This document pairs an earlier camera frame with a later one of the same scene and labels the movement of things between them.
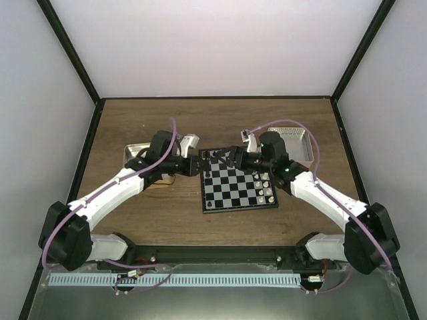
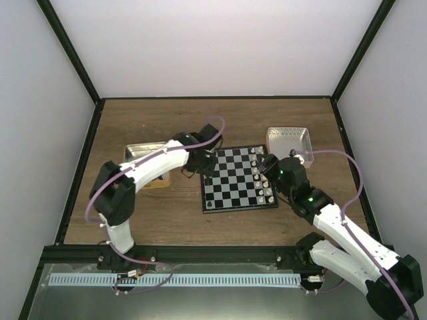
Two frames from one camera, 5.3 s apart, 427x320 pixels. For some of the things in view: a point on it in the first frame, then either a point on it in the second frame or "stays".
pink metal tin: [298, 143] stays
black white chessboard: [226, 189] stays
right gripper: [237, 152] → [272, 162]
